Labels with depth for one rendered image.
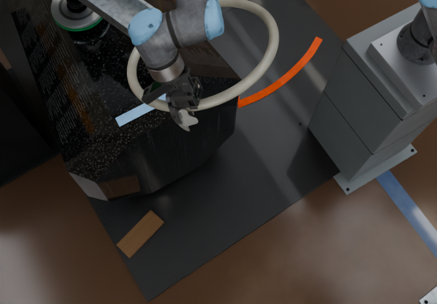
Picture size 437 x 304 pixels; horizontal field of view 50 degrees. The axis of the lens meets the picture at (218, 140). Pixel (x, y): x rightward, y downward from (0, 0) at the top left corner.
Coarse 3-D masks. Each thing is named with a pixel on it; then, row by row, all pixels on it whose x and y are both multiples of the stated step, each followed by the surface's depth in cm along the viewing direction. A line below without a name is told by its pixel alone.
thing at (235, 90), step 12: (228, 0) 154; (240, 0) 152; (252, 12) 150; (264, 12) 145; (276, 36) 137; (276, 48) 135; (132, 60) 149; (264, 60) 132; (132, 72) 146; (252, 72) 130; (264, 72) 131; (132, 84) 142; (240, 84) 129; (252, 84) 130; (216, 96) 129; (228, 96) 128; (156, 108) 135; (168, 108) 132; (204, 108) 130
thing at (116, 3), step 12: (84, 0) 162; (96, 0) 165; (108, 0) 165; (120, 0) 165; (132, 0) 163; (96, 12) 163; (108, 12) 158; (120, 12) 163; (132, 12) 163; (120, 24) 156
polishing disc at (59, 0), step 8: (56, 0) 189; (64, 0) 189; (56, 8) 188; (64, 8) 188; (88, 8) 188; (56, 16) 186; (64, 16) 186; (72, 16) 186; (80, 16) 186; (88, 16) 186; (96, 16) 186; (64, 24) 185; (72, 24) 185; (80, 24) 185; (88, 24) 185
